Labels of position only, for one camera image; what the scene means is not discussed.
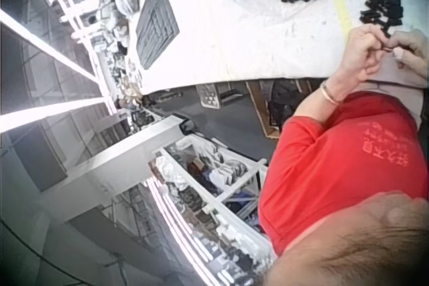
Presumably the person's left hand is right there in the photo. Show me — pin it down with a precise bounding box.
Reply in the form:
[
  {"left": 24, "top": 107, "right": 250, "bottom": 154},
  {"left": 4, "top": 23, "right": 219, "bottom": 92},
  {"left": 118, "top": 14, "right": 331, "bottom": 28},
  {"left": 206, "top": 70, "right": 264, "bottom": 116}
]
[{"left": 337, "top": 25, "right": 392, "bottom": 83}]

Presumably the person's right hand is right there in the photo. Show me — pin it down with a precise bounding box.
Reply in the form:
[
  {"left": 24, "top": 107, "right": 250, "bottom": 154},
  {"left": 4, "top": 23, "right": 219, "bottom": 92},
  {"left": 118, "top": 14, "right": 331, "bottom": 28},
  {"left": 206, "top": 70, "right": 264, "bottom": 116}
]
[{"left": 386, "top": 28, "right": 429, "bottom": 82}]

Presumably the yellow tape strip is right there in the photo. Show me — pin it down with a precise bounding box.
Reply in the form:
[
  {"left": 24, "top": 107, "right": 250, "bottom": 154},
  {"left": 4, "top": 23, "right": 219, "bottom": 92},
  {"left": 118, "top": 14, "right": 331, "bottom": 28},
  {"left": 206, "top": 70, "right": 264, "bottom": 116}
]
[{"left": 326, "top": 0, "right": 353, "bottom": 38}]

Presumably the heap of black rectangular parts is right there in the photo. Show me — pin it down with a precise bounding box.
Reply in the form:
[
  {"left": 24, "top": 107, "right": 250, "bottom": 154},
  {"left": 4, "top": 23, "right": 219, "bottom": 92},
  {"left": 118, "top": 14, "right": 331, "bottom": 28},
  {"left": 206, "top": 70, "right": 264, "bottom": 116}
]
[{"left": 359, "top": 0, "right": 406, "bottom": 38}]

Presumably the cardboard box with black contents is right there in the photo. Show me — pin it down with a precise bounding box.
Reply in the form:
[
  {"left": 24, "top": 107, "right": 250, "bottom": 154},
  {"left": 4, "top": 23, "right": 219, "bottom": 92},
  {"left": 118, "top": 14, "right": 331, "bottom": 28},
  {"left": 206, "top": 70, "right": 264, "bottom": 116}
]
[{"left": 245, "top": 79, "right": 314, "bottom": 139}]

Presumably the white perforated crate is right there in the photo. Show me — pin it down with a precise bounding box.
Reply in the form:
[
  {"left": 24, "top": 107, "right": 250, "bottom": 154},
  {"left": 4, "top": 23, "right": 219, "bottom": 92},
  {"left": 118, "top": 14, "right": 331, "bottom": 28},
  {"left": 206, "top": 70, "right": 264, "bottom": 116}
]
[{"left": 196, "top": 83, "right": 223, "bottom": 110}]

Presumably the white shelf rack with goods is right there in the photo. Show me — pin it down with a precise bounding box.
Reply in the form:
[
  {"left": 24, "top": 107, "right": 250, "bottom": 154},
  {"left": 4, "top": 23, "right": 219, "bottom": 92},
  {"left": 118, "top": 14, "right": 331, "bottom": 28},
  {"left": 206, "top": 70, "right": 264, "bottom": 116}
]
[{"left": 147, "top": 133, "right": 274, "bottom": 272}]

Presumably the dark grey slotted tray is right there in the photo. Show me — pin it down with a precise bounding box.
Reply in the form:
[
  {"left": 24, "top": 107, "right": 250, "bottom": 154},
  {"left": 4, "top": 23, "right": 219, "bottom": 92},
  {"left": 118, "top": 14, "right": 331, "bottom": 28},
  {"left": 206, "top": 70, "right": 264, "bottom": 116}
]
[{"left": 135, "top": 0, "right": 181, "bottom": 71}]

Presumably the crowded background workbench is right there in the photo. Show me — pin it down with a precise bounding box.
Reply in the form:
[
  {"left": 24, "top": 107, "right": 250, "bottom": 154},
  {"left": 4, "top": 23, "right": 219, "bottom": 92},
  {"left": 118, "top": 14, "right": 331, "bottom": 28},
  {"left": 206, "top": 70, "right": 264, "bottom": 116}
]
[{"left": 42, "top": 0, "right": 145, "bottom": 99}]

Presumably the white structural beam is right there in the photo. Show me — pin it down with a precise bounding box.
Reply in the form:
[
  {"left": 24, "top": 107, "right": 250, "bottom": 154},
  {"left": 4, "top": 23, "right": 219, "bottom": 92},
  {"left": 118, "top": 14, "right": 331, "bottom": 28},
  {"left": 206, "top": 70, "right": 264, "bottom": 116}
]
[{"left": 40, "top": 115, "right": 188, "bottom": 203}]

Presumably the long ceiling light strip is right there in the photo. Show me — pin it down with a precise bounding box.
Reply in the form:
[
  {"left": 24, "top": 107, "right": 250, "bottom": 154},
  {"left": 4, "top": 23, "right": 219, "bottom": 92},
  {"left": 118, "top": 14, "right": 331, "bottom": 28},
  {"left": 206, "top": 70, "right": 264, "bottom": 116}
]
[
  {"left": 0, "top": 96, "right": 110, "bottom": 135},
  {"left": 0, "top": 8, "right": 101, "bottom": 84}
]

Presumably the copper bracelet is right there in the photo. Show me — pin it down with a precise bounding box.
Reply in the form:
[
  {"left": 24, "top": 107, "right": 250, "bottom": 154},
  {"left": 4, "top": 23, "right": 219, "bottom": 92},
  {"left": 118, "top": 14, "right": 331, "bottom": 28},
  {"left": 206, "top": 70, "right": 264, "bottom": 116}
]
[{"left": 318, "top": 80, "right": 345, "bottom": 106}]

